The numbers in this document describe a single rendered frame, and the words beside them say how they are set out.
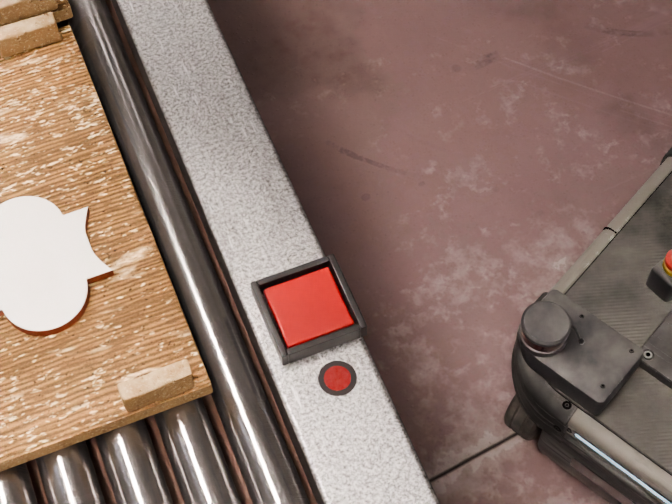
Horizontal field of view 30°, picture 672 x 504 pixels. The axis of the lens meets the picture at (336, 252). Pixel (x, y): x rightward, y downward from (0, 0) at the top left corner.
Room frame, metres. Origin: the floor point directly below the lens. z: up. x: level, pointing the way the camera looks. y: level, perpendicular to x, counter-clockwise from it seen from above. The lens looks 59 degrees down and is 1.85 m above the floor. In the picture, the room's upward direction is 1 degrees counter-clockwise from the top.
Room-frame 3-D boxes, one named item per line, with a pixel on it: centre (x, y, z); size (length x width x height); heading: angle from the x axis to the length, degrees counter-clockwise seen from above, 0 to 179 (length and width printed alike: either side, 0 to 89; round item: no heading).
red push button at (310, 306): (0.50, 0.02, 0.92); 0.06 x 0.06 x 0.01; 21
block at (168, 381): (0.42, 0.14, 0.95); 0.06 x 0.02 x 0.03; 111
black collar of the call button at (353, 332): (0.50, 0.02, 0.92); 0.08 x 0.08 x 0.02; 21
